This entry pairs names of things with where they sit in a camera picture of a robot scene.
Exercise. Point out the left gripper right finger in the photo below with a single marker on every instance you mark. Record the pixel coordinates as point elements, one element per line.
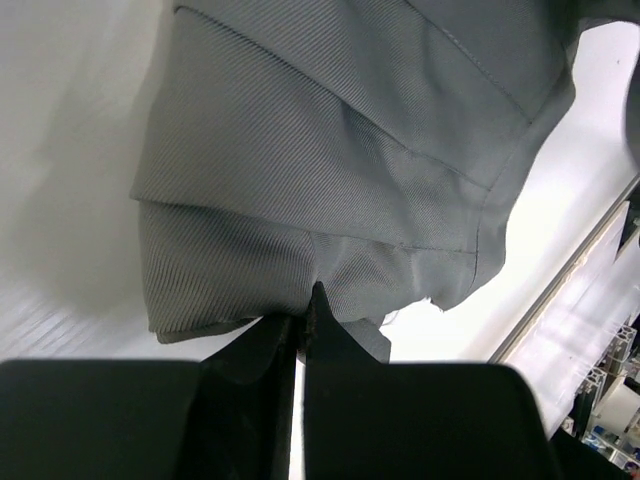
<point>364,419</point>

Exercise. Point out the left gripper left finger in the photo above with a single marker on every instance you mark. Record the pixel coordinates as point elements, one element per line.
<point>226,417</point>

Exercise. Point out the grey pleated skirt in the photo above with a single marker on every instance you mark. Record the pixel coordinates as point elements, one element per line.
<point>374,147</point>

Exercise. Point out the aluminium table frame rail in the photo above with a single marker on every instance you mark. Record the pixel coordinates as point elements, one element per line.
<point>524,325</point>

